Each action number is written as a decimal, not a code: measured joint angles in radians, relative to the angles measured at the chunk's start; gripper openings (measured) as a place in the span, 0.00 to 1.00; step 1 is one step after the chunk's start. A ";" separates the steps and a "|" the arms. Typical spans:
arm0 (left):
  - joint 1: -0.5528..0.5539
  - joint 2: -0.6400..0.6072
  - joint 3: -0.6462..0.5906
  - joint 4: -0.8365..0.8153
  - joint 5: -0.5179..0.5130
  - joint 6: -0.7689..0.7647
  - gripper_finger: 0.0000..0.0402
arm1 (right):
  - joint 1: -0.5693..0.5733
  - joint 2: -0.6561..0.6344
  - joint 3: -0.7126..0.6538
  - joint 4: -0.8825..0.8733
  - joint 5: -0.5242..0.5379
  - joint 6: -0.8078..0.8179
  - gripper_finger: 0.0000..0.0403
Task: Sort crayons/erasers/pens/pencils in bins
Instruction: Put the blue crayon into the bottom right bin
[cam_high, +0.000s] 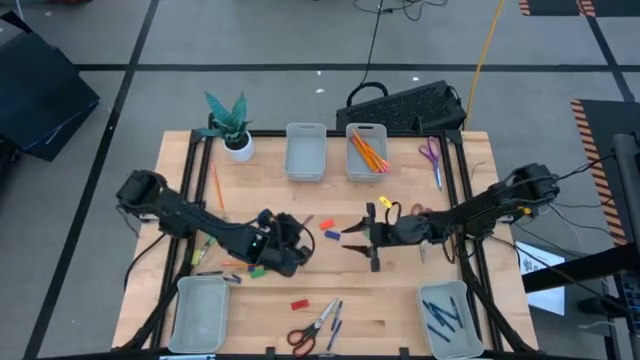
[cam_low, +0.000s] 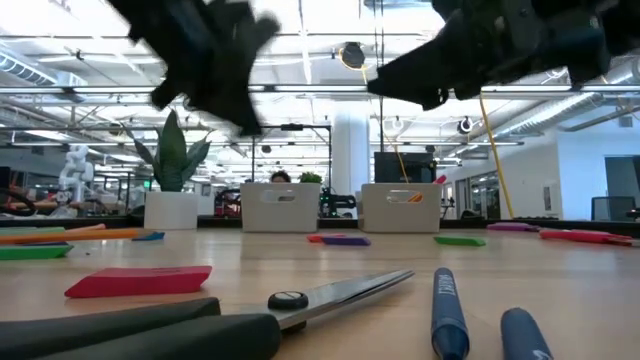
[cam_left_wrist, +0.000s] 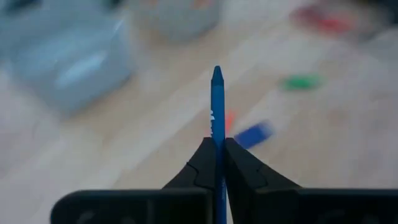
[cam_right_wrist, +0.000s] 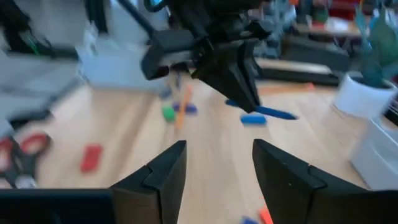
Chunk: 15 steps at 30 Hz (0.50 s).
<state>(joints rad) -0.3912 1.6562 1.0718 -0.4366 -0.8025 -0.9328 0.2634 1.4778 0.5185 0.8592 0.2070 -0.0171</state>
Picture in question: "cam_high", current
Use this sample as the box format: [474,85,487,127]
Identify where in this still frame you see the black floor mat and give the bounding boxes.
[0,10,101,162]

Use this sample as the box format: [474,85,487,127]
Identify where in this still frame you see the yellow cable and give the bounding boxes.
[463,0,506,130]

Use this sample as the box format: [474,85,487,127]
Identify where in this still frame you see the grey post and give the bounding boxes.
[612,132,640,236]

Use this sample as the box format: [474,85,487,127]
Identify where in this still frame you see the green plant in white pot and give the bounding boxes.
[197,90,256,163]

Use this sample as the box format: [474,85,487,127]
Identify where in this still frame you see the black and red scissors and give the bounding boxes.
[286,297,339,359]

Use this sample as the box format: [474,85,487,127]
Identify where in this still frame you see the grey plastic bin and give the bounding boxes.
[167,275,231,355]
[283,122,328,183]
[345,122,390,183]
[415,279,485,360]

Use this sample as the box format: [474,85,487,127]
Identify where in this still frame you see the black hazard striped mat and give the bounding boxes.
[518,0,640,18]
[570,98,640,246]

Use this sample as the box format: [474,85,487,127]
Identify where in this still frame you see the purple scissors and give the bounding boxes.
[418,135,444,192]

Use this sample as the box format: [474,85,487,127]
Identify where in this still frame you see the white sheet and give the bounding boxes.
[514,241,567,317]

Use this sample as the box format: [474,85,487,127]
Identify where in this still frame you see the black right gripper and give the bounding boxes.
[341,201,431,274]

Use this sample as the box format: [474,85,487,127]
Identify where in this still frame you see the black beam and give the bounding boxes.
[522,242,640,294]

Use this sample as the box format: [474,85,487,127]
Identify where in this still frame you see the black floor cable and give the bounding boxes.
[346,0,449,107]

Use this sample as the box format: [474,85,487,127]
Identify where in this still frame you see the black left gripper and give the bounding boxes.
[252,212,315,279]

